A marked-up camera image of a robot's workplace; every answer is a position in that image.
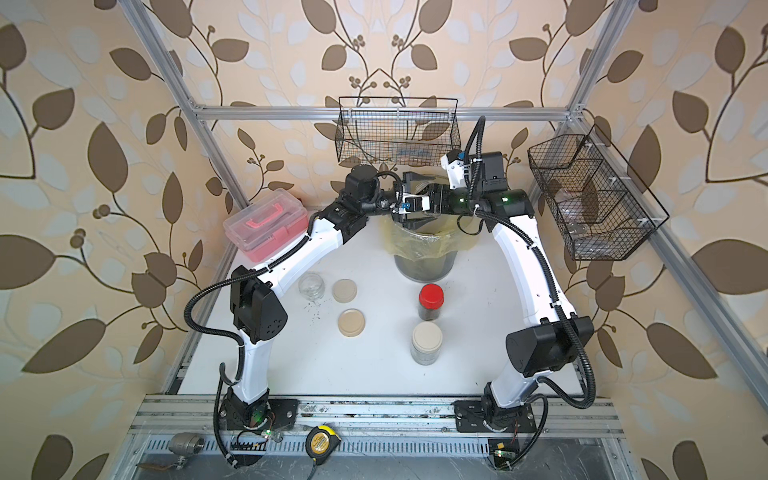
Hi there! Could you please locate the beige lid tall jar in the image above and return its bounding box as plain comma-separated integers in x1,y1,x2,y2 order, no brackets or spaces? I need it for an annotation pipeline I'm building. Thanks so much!
411,321,443,366

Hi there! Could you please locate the ribbed glass jar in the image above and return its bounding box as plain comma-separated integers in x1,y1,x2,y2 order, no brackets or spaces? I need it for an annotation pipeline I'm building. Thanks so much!
298,272,325,302

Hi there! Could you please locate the tan short jar lid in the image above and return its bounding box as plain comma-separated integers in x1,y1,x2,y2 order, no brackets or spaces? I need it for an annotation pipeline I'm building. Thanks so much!
337,309,366,338

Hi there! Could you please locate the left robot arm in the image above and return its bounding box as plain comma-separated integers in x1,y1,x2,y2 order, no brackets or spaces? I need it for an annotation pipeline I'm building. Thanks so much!
183,165,430,429

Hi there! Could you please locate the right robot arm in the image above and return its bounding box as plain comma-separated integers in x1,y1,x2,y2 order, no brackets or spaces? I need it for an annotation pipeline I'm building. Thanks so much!
429,117,597,430

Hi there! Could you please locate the red lid tea jar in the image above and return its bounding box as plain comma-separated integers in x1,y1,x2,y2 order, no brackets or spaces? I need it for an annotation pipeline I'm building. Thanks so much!
418,283,445,321

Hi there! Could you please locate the yellow plastic bin liner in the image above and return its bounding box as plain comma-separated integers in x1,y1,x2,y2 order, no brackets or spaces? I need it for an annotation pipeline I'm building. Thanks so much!
380,215,479,261

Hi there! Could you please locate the metal mesh trash bin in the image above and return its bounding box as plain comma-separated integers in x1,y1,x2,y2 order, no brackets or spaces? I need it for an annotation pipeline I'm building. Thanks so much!
381,215,479,283

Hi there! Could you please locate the pink plastic toolbox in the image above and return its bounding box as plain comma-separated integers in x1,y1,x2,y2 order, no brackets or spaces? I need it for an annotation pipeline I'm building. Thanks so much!
223,188,309,264

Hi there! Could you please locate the yellow black tape measure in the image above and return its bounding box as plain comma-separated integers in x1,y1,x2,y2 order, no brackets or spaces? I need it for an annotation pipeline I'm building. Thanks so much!
305,425,341,466

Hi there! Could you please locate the metal pipe fitting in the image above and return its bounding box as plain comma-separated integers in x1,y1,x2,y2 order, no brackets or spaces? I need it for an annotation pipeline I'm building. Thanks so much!
168,432,205,457

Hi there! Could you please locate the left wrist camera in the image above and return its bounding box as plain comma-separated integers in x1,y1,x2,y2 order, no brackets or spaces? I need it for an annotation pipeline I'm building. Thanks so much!
393,194,432,215

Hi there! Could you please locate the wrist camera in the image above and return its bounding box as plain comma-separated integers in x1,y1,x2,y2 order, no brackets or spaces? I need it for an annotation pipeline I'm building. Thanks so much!
393,194,432,215
440,149,467,190

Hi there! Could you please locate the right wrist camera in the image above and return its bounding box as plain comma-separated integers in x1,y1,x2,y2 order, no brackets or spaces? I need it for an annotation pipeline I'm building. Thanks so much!
440,149,467,190

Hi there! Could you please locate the black wire basket back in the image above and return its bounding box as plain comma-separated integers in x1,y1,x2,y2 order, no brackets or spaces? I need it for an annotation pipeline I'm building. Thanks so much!
333,95,461,168

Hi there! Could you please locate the black wire basket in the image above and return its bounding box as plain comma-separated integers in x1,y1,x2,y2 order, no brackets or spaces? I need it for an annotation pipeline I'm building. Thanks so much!
333,95,461,168
527,126,669,261

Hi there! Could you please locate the black wire basket right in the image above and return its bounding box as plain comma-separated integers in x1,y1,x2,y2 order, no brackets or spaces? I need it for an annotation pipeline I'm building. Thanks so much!
527,126,669,261

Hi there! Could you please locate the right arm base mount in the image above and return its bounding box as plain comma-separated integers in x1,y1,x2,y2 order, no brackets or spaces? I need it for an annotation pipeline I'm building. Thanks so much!
453,382,537,435

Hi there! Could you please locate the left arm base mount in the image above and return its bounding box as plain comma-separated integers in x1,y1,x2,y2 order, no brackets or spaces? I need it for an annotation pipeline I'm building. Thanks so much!
215,395,299,432

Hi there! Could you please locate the aluminium frame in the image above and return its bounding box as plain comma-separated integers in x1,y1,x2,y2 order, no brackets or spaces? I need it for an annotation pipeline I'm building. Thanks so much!
107,0,768,480

